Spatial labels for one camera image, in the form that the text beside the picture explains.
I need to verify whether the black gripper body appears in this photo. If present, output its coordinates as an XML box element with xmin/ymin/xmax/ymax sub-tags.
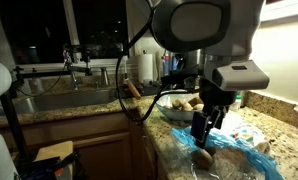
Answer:
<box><xmin>199</xmin><ymin>79</ymin><xmax>237</xmax><ymax>116</ymax></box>

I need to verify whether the white rounded robot base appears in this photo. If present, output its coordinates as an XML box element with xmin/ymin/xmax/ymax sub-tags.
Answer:
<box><xmin>0</xmin><ymin>129</ymin><xmax>19</xmax><ymax>180</ymax></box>

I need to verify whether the clear glass bowl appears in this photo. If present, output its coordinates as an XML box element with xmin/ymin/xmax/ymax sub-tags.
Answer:
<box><xmin>155</xmin><ymin>93</ymin><xmax>207</xmax><ymax>122</ymax></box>

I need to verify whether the greenish brown potato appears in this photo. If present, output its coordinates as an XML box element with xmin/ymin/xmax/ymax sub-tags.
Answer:
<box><xmin>171</xmin><ymin>98</ymin><xmax>185</xmax><ymax>110</ymax></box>

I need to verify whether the blue plastic potato bag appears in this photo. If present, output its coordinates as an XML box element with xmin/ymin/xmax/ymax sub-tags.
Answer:
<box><xmin>171</xmin><ymin>111</ymin><xmax>285</xmax><ymax>180</ymax></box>

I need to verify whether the white bottle green cap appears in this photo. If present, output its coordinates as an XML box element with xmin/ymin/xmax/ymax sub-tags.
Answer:
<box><xmin>234</xmin><ymin>94</ymin><xmax>243</xmax><ymax>112</ymax></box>

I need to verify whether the blue plastic bottle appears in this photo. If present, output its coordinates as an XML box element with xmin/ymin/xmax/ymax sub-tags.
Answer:
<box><xmin>170</xmin><ymin>53</ymin><xmax>181</xmax><ymax>75</ymax></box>

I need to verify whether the black dish tray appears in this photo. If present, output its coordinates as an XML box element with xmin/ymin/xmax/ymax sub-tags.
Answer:
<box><xmin>122</xmin><ymin>83</ymin><xmax>167</xmax><ymax>99</ymax></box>

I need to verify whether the white paper towel roll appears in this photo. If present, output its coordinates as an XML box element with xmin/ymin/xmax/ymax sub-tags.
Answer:
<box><xmin>137</xmin><ymin>53</ymin><xmax>154</xmax><ymax>84</ymax></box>

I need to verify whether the wooden base cabinet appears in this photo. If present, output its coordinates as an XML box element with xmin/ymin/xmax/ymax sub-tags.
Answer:
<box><xmin>0</xmin><ymin>109</ymin><xmax>167</xmax><ymax>180</ymax></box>

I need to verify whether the metal soap dispenser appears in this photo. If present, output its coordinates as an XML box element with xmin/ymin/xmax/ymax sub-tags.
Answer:
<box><xmin>99</xmin><ymin>66</ymin><xmax>110</xmax><ymax>87</ymax></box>

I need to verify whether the under cabinet light strip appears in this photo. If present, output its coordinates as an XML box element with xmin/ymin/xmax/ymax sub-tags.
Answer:
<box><xmin>260</xmin><ymin>0</ymin><xmax>298</xmax><ymax>23</ymax></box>

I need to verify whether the metal faucet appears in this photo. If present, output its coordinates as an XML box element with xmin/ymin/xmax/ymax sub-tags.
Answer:
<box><xmin>63</xmin><ymin>49</ymin><xmax>81</xmax><ymax>92</ymax></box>

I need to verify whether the stainless steel sink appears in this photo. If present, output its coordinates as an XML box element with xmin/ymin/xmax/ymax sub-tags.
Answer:
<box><xmin>12</xmin><ymin>89</ymin><xmax>118</xmax><ymax>115</ymax></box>

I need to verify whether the cardboard box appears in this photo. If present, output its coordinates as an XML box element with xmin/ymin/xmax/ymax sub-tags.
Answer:
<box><xmin>33</xmin><ymin>140</ymin><xmax>75</xmax><ymax>180</ymax></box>

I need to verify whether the black tripod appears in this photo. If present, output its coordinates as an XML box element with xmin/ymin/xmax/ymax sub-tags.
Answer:
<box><xmin>0</xmin><ymin>33</ymin><xmax>77</xmax><ymax>180</ymax></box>

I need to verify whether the white framed window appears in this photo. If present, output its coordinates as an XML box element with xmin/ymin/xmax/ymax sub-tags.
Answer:
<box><xmin>0</xmin><ymin>0</ymin><xmax>138</xmax><ymax>68</ymax></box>

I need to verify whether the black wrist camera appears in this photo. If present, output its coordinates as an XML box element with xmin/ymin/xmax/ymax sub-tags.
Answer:
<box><xmin>160</xmin><ymin>65</ymin><xmax>203</xmax><ymax>87</ymax></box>

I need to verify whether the wooden handle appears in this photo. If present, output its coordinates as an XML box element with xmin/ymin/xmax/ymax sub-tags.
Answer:
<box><xmin>125</xmin><ymin>78</ymin><xmax>142</xmax><ymax>100</ymax></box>

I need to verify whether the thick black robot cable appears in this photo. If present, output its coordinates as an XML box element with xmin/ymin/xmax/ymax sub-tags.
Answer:
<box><xmin>114</xmin><ymin>0</ymin><xmax>203</xmax><ymax>125</ymax></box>

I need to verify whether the thin black cable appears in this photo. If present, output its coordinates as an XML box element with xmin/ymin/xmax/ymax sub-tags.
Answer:
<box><xmin>15</xmin><ymin>63</ymin><xmax>70</xmax><ymax>98</ymax></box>

